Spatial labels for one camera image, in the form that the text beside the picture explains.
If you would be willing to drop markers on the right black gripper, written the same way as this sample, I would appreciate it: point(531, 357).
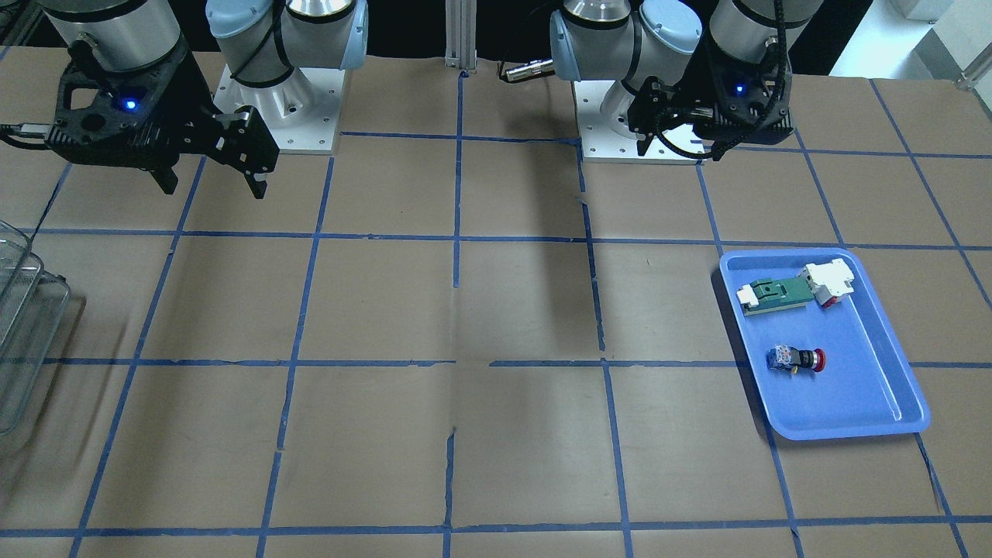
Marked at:
point(184, 99)

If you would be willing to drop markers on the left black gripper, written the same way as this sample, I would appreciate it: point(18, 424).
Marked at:
point(680, 91)

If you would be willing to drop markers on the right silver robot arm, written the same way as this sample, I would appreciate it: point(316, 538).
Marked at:
point(263, 42)

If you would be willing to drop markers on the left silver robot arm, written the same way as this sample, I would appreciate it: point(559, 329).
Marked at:
point(619, 41)

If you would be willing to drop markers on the green white terminal block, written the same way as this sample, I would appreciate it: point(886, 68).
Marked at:
point(770, 295)

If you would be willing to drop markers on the white circuit breaker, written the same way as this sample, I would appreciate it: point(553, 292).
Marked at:
point(829, 283)

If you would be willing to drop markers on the blue plastic tray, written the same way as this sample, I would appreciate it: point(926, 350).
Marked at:
point(867, 388)

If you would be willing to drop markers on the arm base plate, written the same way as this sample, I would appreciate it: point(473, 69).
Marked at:
point(302, 113)
point(601, 111)

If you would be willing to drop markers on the wire mesh shelf rack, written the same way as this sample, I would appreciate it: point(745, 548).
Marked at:
point(33, 302)

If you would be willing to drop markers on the aluminium frame post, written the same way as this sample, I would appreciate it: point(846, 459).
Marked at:
point(460, 29)

